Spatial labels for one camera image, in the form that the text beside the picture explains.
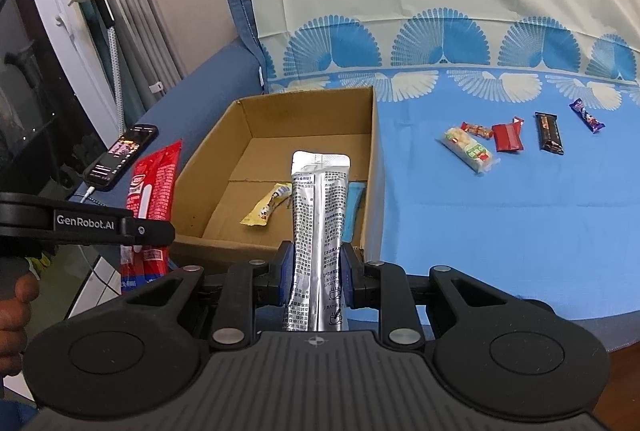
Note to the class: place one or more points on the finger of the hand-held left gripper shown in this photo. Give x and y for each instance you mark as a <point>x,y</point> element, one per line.
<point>152,235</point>

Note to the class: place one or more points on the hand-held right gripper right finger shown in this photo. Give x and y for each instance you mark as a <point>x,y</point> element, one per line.
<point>347,276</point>

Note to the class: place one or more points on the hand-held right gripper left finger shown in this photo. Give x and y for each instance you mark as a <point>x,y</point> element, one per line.
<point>285,272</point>

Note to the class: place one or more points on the long red snack packet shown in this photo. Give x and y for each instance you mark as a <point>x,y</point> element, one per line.
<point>152,181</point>

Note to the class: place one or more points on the silver foil sachet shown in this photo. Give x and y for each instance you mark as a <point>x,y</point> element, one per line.
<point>315,221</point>

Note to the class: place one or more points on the brown cardboard box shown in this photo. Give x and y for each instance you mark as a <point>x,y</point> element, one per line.
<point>300,121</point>

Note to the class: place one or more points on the purple snack packet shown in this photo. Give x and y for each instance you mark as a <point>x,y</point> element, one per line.
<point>587,115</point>

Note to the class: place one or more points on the person's left hand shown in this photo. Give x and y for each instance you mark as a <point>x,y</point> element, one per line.
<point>12,331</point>

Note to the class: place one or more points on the yellow snack packet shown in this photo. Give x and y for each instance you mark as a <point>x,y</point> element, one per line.
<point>265,207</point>

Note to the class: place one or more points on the light blue snack packet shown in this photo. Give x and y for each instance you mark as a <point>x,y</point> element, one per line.
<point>354,206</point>

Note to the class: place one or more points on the black smartphone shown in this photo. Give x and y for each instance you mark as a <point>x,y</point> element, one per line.
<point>122,153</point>

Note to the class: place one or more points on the black glass door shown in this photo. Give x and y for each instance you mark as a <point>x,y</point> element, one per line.
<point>30,76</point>

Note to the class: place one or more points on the white and green snack packet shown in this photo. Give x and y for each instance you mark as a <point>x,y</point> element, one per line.
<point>470,151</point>

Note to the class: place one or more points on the small orange candy packet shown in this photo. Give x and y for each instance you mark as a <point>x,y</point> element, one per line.
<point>476,129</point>

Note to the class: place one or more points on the grey curtain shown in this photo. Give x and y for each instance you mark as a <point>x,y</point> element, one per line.
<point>145,21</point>

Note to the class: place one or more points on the blue denim cushion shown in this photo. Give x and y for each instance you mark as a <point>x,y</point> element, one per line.
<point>245,11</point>

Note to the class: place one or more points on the dark brown chocolate bar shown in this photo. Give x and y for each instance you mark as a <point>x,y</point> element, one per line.
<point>549,133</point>

